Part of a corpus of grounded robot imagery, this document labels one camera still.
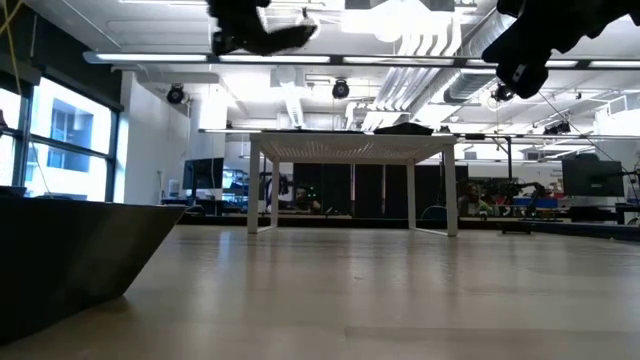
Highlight linear ceiling light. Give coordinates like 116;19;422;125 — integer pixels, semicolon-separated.
82;49;640;71

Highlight wide black monitor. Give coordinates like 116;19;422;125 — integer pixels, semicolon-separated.
561;158;626;198

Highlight large window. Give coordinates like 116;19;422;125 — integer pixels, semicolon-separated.
0;74;121;204

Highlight black partition panels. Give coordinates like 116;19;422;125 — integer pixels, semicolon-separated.
292;163;471;220

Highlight white perforated shelf riser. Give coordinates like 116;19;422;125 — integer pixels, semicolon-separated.
247;131;460;238

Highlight small square black plate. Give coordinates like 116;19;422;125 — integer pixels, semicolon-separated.
247;20;320;57
498;221;534;236

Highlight black standing desk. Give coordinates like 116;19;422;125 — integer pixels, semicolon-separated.
159;197;249;217

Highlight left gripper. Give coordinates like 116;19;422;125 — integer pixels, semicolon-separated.
207;0;274;56

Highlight leaf shaped black plate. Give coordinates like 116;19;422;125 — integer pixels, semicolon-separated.
299;128;367;135

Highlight silver ventilation duct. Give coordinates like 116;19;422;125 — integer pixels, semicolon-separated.
442;9;506;106

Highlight person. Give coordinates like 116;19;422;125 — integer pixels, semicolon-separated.
457;182;494;217
292;185;321;211

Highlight black monitor on desk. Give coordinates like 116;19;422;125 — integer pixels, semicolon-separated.
182;157;226;191

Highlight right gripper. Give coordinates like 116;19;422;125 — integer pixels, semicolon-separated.
482;22;566;99

